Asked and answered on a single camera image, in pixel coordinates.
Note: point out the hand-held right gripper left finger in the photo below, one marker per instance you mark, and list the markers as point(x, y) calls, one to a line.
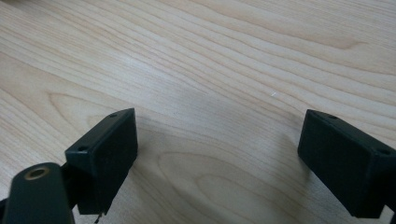
point(104, 161)

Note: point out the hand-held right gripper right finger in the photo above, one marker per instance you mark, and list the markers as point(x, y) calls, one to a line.
point(345, 161)

